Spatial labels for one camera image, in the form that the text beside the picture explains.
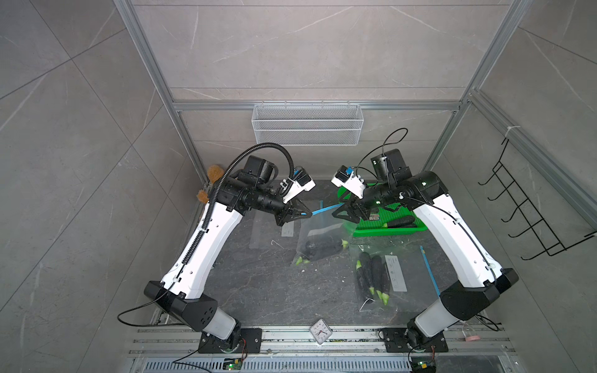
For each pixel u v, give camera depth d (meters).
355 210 0.57
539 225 0.63
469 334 0.74
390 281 0.83
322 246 0.83
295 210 0.55
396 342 0.73
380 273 0.86
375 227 1.01
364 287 0.82
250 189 0.47
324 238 0.78
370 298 0.80
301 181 0.54
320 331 0.74
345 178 0.56
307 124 1.02
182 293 0.39
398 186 0.49
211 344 0.71
